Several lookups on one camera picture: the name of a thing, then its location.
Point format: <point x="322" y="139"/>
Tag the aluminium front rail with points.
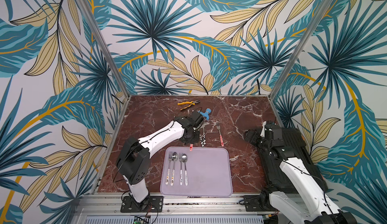
<point x="106" y="209"/>

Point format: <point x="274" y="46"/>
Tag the spoon with checkered handle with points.
<point x="202" y="140"/>

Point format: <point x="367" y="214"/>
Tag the fork with white printed handle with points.
<point x="168" y="170"/>

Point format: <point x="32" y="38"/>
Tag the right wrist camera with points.
<point x="271" y="131"/>

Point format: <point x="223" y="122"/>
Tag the aluminium frame post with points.
<point x="90" y="19"/>
<point x="315" y="20"/>

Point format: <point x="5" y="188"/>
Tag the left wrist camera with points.
<point x="197" y="119"/>

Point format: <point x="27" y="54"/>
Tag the aluminium frame post left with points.
<point x="90" y="19"/>

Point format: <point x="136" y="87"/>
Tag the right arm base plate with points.
<point x="254" y="203"/>

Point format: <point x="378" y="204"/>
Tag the spoon with white printed handle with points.
<point x="174" y="159"/>

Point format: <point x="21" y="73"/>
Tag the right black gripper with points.
<point x="252" y="136"/>

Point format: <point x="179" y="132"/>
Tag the lilac placemat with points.
<point x="208" y="170"/>

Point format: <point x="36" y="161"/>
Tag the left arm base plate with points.
<point x="151" y="204"/>

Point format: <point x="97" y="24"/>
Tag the yellow black pliers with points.
<point x="187" y="105"/>

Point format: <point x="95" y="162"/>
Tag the fork with checkered handle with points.
<point x="203" y="131"/>

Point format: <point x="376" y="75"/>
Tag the blue hose nozzle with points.
<point x="206" y="114"/>

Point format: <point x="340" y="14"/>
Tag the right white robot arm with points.
<point x="310" y="205"/>

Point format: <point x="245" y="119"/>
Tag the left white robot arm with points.
<point x="134" y="159"/>

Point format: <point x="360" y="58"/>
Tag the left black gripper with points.
<point x="196" y="139"/>

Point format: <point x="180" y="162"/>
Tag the fork with pink handle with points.
<point x="220" y="134"/>

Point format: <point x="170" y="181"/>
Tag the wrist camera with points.
<point x="197" y="119"/>
<point x="271" y="131"/>

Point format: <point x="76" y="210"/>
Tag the black tool case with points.
<point x="282" y="175"/>

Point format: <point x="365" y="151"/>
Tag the aluminium frame post right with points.
<point x="315" y="20"/>

